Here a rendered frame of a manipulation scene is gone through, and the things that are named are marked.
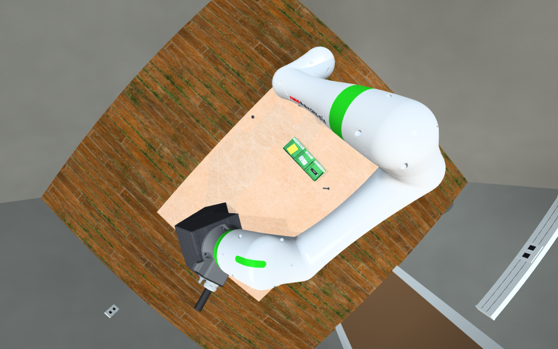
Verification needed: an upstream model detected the green three-compartment bin rack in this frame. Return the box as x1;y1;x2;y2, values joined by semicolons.
283;137;326;181

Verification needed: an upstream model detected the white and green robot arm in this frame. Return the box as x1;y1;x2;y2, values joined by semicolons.
192;47;446;312

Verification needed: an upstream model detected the yellow sticky note pad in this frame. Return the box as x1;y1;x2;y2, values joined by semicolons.
287;144;298;155

